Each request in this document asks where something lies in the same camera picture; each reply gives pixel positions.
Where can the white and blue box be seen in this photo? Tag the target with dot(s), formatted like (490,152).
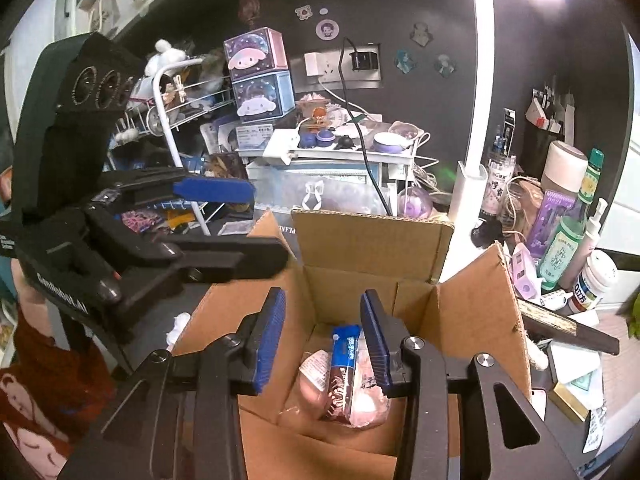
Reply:
(252,136)

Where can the lilac small device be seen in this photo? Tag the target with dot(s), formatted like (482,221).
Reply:
(524,272)

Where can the crumpled white tissue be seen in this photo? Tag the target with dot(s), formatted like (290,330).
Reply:
(179,327)

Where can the purple transparent ball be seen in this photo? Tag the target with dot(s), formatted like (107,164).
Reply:
(415,201)

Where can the small purple jar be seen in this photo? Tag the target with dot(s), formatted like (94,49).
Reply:
(326,139)

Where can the character wall sticker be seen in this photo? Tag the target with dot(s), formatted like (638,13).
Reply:
(405,61)
(421,33)
(445,66)

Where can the blue cartoon character box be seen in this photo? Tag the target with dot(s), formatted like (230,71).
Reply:
(262,95)

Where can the wall socket panel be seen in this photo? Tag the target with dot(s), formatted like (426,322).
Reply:
(327,72)

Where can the purple patterned box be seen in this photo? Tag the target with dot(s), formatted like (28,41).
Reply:
(550,215)

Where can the round portrait sticker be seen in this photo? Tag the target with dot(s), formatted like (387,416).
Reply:
(326,29)

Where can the clear printed cup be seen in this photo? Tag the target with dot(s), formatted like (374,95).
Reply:
(500,185)

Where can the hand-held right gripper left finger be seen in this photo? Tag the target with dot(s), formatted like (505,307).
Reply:
(270,345)

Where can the purple white bowl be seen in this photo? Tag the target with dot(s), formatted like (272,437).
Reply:
(390,143)

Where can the black charger plug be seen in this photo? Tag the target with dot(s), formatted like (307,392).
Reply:
(364,61)

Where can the white flower sticker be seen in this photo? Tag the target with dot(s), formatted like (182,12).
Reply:
(303,11)

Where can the brown cardboard box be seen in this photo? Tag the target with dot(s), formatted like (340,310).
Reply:
(350,240)

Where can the clear packet of pink bun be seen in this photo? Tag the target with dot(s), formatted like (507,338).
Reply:
(312,380)

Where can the black pen holder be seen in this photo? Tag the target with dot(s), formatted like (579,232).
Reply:
(542,145)

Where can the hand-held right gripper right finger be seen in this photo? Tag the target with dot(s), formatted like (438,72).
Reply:
(375,347)

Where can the gold small box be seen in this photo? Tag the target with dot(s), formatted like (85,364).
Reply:
(569,401)

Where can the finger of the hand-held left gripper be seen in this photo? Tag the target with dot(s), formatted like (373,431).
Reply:
(235,257)
(215,190)

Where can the beige cylinder container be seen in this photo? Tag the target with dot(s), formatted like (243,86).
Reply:
(565,167)

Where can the white plush toy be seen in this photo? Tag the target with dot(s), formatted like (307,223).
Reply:
(165,57)

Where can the clear plastic storage box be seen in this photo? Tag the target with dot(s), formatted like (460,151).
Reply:
(300,185)

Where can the pink soft snack packet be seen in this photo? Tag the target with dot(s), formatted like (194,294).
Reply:
(367,407)

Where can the blue and brown snack packet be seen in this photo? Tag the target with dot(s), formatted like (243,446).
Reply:
(342,380)

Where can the dark wooden stick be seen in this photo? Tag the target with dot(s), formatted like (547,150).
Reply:
(565,327)

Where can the small orange figurine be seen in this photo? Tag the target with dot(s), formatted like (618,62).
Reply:
(320,117)

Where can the white spray bottle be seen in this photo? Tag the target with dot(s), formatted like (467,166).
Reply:
(590,240)

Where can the white lamp pole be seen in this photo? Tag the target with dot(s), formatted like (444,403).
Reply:
(480,85)

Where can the small green glass bottle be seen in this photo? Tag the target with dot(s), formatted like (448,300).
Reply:
(590,180)

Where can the pink cartoon character box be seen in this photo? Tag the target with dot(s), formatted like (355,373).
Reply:
(255,50)

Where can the white pill bottle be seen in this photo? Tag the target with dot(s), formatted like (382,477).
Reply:
(595,285)

